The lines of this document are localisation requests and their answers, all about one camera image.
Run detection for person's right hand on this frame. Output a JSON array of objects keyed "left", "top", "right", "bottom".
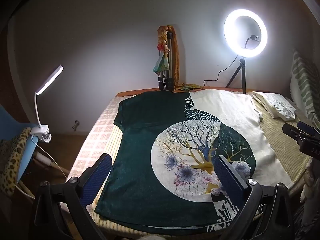
[{"left": 301, "top": 159, "right": 320, "bottom": 203}]

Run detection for blue chair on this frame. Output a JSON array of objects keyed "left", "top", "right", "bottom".
[{"left": 0, "top": 104, "right": 70, "bottom": 188}]

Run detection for white ring light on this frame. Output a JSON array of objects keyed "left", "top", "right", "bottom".
[{"left": 224, "top": 8, "right": 268, "bottom": 55}]

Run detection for leopard print cloth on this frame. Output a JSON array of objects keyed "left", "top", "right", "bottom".
[{"left": 0, "top": 127, "right": 35, "bottom": 198}]

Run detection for green white tree print t-shirt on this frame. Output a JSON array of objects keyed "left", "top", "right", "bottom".
[{"left": 94, "top": 90, "right": 292, "bottom": 235}]

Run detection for person's right forearm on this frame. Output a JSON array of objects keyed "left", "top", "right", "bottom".
[{"left": 291, "top": 201, "right": 320, "bottom": 240}]

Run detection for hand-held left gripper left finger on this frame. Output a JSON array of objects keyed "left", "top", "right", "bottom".
[{"left": 30, "top": 153, "right": 112, "bottom": 240}]

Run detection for black ring light cable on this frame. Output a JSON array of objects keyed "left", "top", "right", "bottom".
[{"left": 203, "top": 54, "right": 238, "bottom": 89}]

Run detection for white lamp cable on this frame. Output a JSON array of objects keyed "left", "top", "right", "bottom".
[{"left": 15, "top": 140, "right": 71, "bottom": 198}]

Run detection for striped woven mat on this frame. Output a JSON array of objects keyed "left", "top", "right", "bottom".
[{"left": 67, "top": 95, "right": 313, "bottom": 233}]

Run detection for folded white clothes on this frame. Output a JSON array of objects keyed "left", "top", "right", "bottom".
[{"left": 251, "top": 91, "right": 297, "bottom": 120}]

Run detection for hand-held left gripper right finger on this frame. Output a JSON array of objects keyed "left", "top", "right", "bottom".
[{"left": 214, "top": 155, "right": 304, "bottom": 240}]

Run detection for black phone holder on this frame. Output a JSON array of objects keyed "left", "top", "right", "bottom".
[{"left": 244, "top": 34, "right": 259, "bottom": 50}]

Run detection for white clamp desk lamp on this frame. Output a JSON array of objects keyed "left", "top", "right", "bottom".
[{"left": 30, "top": 65, "right": 64, "bottom": 143}]

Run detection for black ring light tripod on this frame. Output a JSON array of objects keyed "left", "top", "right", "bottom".
[{"left": 226, "top": 56, "right": 248, "bottom": 95}]

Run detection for green white striped pillow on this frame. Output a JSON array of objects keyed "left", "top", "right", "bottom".
[{"left": 289, "top": 49, "right": 320, "bottom": 121}]

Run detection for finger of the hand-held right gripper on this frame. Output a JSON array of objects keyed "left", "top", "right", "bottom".
[
  {"left": 282, "top": 123, "right": 313, "bottom": 145},
  {"left": 297, "top": 121, "right": 320, "bottom": 137}
]

